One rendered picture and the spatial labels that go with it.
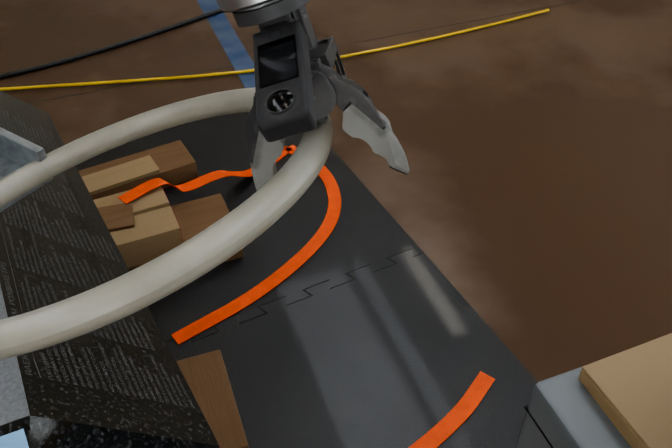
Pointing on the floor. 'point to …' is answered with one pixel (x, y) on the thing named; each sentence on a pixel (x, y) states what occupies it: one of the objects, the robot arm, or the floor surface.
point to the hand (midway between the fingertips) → (336, 195)
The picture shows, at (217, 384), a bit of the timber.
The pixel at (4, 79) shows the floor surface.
